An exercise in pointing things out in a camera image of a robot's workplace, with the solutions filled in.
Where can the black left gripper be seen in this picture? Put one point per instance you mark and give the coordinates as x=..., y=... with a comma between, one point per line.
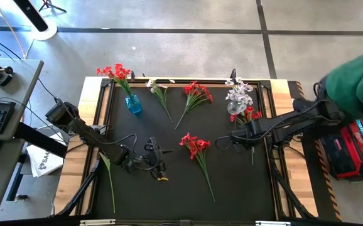
x=153, y=157

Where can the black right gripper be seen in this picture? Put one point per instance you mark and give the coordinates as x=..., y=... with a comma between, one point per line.
x=247, y=135

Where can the long red flower bunch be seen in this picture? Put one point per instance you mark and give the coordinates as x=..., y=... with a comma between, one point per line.
x=197, y=91
x=249, y=110
x=194, y=146

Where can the white artificial flower bunch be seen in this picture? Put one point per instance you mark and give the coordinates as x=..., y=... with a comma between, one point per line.
x=239, y=95
x=151, y=84

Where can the single long-stemmed leafy flower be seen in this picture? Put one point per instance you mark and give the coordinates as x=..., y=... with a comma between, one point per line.
x=105, y=160

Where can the short red flower bunch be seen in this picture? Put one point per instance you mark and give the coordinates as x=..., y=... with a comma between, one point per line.
x=120, y=73

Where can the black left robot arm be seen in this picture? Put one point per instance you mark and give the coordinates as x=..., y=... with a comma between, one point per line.
x=84, y=132

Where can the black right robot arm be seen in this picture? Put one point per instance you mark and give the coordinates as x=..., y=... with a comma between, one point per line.
x=288, y=124

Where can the clear glass vase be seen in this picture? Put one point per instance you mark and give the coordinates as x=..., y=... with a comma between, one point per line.
x=233, y=109

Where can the blue glass vase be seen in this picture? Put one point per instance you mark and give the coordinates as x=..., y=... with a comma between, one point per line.
x=133, y=105

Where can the yellow tape tag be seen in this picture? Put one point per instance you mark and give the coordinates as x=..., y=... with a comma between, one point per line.
x=163, y=179

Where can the black table mat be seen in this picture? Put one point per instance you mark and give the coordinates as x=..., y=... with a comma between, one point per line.
x=156, y=201

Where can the hazard striped black platform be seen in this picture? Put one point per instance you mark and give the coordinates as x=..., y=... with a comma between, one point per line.
x=326, y=194

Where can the red and black tool box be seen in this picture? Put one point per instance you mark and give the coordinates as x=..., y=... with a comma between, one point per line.
x=351, y=150

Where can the person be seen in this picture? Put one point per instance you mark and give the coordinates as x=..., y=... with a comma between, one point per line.
x=357, y=81

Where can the white paper sheet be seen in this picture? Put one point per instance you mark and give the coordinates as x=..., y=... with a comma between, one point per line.
x=43, y=160

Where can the black desk support bar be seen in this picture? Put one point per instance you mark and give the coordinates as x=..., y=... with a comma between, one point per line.
x=40, y=142

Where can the white floor stand base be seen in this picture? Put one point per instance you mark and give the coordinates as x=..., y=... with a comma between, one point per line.
x=46, y=31

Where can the black tripod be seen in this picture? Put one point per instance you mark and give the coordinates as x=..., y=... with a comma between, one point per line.
x=48, y=4

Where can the black post clamp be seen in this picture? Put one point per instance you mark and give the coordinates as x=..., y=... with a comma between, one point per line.
x=233, y=75
x=133, y=77

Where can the silver metal bracket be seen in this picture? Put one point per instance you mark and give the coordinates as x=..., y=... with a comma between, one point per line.
x=272, y=223
x=96, y=222

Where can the black aluminium table frame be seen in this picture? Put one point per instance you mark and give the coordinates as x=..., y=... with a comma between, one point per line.
x=81, y=191

